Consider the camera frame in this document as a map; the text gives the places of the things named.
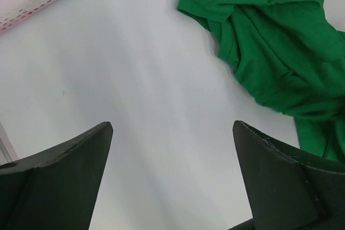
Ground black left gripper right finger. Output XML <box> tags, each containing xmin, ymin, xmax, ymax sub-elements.
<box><xmin>232</xmin><ymin>121</ymin><xmax>344</xmax><ymax>230</ymax></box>

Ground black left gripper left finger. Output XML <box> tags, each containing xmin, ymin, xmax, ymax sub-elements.
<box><xmin>1</xmin><ymin>122</ymin><xmax>113</xmax><ymax>230</ymax></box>

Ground green t shirt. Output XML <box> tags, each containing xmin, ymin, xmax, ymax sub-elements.
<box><xmin>177</xmin><ymin>0</ymin><xmax>344</xmax><ymax>162</ymax></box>

